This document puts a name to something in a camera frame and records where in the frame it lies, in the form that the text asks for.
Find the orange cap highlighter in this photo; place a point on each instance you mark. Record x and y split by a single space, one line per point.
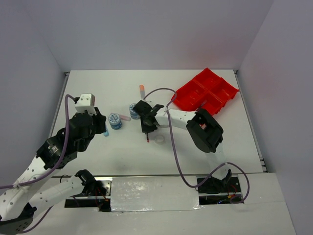
142 91

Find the pink highlighter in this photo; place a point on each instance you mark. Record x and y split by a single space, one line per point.
126 118

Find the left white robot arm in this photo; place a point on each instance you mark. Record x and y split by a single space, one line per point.
20 204

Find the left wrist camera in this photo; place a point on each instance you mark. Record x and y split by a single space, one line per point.
85 103

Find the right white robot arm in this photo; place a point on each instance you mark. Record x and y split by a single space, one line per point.
203 129

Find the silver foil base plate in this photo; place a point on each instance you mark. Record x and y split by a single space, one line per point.
155 194

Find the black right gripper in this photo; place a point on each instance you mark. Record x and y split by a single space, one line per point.
145 129

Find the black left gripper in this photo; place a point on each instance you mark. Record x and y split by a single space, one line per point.
100 119

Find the blue highlighter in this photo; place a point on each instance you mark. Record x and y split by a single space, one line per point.
106 133

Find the red compartment bin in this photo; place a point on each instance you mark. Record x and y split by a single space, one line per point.
205 86

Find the blue paint jar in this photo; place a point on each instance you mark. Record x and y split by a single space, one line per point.
133 113
115 121

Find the small clear tape roll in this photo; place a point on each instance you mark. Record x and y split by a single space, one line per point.
159 139

